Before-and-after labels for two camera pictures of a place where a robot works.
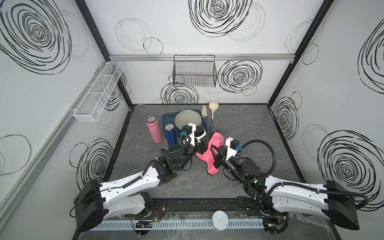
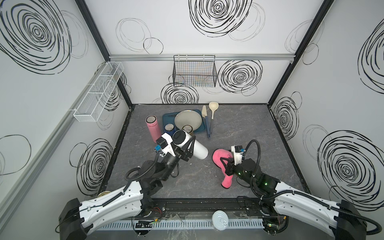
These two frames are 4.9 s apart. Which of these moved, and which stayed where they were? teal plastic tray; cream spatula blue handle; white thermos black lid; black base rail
Moved: white thermos black lid
Stayed: teal plastic tray; cream spatula blue handle; black base rail
